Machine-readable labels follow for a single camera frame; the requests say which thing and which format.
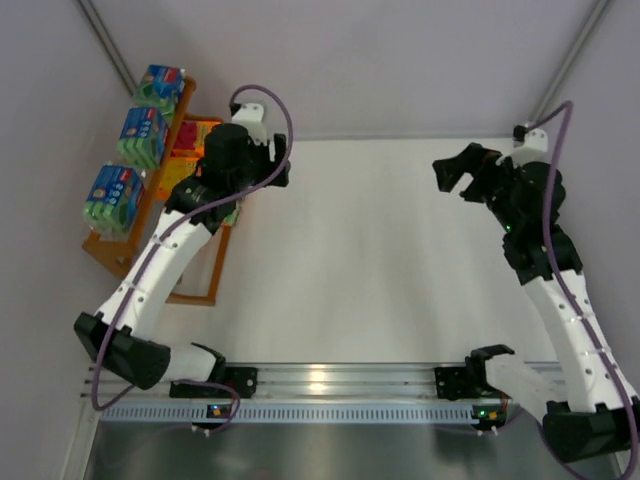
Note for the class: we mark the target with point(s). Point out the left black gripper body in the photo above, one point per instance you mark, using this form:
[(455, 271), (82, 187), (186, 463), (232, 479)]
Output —
[(279, 156)]

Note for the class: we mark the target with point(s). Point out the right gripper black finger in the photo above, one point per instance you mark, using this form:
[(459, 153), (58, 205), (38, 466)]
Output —
[(480, 190), (449, 171)]

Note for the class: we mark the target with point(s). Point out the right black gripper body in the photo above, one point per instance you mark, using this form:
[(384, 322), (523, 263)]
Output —
[(480, 176)]

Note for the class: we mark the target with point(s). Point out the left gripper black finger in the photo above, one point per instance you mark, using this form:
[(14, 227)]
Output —
[(282, 178), (279, 147)]

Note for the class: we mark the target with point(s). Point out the pink scrubber sponge box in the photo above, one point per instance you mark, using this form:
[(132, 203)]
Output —
[(191, 136)]

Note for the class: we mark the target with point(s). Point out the orange box yellow sponge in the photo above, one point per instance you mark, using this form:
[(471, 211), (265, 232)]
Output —
[(177, 169)]

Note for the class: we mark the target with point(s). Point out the blue green sponge pack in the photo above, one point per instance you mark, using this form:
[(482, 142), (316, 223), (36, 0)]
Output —
[(114, 198), (161, 87), (142, 138)]

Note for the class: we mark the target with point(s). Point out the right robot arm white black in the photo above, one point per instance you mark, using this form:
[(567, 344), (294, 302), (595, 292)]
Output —
[(597, 410)]

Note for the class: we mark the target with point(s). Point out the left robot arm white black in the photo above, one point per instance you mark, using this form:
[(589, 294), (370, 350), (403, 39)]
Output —
[(120, 336)]

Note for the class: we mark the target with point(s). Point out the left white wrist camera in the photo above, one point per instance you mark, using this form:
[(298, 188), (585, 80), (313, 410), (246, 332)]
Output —
[(251, 116)]

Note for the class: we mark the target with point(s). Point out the orange three-tier wire shelf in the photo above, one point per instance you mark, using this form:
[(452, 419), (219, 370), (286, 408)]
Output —
[(118, 257)]

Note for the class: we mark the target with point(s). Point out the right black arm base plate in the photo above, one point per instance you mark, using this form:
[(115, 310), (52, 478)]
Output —
[(457, 383)]

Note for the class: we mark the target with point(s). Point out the aluminium mounting rail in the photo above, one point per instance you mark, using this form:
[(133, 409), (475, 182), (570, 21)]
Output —
[(315, 381)]

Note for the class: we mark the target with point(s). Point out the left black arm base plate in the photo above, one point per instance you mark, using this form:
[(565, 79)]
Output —
[(243, 380)]

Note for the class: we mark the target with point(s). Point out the slotted grey cable duct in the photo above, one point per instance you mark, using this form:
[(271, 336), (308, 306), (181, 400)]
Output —
[(307, 413)]

